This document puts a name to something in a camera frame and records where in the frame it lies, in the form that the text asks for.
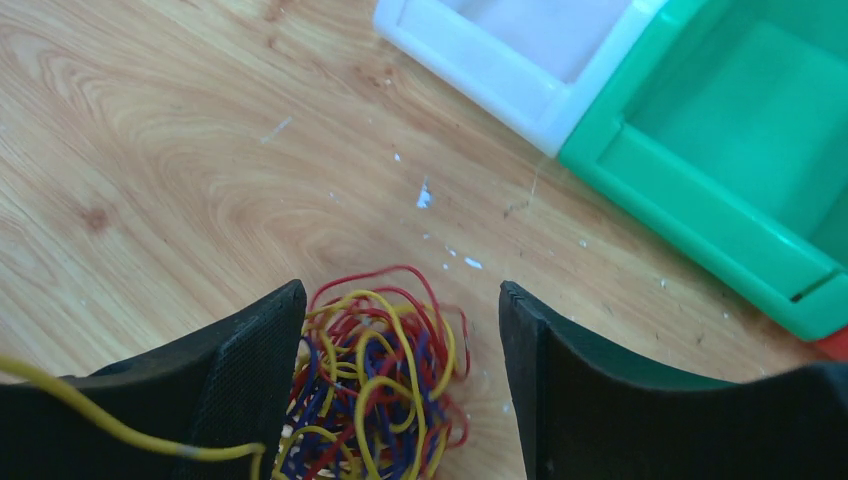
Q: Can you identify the white plastic bin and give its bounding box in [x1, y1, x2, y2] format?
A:
[373, 0, 664, 157]

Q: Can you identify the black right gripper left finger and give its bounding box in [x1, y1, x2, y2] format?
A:
[1, 280, 307, 479]

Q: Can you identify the red plastic bin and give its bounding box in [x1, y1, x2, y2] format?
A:
[815, 326, 848, 362]

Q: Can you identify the green plastic bin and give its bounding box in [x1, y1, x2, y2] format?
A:
[560, 1, 847, 341]

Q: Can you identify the yellow wire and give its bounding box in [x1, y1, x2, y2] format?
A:
[0, 354, 268, 480]

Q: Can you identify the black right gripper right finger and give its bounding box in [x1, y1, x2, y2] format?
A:
[499, 281, 847, 479]

